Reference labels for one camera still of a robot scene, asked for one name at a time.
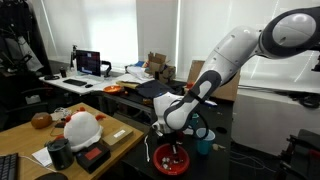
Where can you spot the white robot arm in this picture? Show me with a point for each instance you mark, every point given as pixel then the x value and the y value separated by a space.
pixel 287 35

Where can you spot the brown toy football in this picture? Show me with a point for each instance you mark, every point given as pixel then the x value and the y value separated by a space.
pixel 41 120

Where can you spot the empty blue plastic cup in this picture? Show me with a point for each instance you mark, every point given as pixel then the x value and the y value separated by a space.
pixel 205 140

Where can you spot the tan small box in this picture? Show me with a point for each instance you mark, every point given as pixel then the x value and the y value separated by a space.
pixel 117 135

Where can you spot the red plastic bowl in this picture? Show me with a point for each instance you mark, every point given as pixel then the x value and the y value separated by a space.
pixel 179 163

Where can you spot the white paper scrap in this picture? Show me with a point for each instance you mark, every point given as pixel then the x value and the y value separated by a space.
pixel 218 147

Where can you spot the orange bowl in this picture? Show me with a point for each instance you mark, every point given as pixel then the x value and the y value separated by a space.
pixel 113 89

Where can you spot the sweet candy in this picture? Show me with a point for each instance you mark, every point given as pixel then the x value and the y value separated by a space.
pixel 165 160
pixel 166 167

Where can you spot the black keyboard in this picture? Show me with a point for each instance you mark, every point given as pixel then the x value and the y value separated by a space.
pixel 75 82

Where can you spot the white plastic spoon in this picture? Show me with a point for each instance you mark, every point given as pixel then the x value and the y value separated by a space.
pixel 147 149

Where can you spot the black cylinder speaker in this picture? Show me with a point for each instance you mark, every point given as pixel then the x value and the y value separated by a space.
pixel 60 153

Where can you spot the blue cup with toys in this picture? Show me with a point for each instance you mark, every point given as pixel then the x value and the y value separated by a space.
pixel 194 121

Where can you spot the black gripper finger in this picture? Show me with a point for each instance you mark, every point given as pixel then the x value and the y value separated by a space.
pixel 174 149

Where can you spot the computer monitor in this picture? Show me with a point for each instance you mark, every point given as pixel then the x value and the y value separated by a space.
pixel 88 62

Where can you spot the black red small box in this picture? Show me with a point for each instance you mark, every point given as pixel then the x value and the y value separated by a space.
pixel 92 157

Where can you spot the brown cardboard box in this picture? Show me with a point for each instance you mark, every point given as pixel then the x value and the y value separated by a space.
pixel 159 69

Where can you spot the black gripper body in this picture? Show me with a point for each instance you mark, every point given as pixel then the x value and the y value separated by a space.
pixel 167 135

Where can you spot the white plush chicken toy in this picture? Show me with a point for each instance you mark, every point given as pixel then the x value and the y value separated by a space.
pixel 82 129

